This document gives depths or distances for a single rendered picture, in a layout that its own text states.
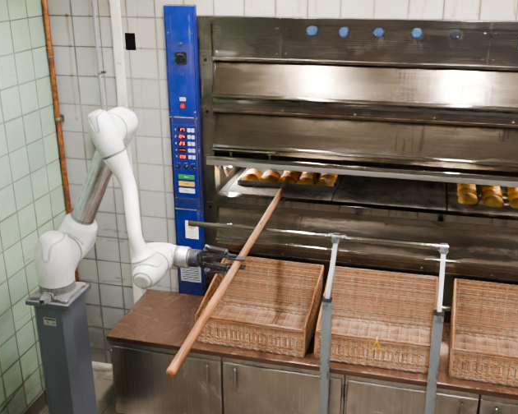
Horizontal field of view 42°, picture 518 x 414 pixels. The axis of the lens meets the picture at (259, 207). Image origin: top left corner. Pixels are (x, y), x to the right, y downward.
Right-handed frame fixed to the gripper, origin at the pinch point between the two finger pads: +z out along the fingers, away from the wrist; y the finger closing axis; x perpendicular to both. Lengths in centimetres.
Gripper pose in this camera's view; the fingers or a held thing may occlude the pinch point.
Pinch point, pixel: (237, 262)
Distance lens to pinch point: 276.4
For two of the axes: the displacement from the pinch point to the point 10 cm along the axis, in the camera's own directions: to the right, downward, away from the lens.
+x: -2.3, 3.4, -9.1
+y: 0.0, 9.4, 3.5
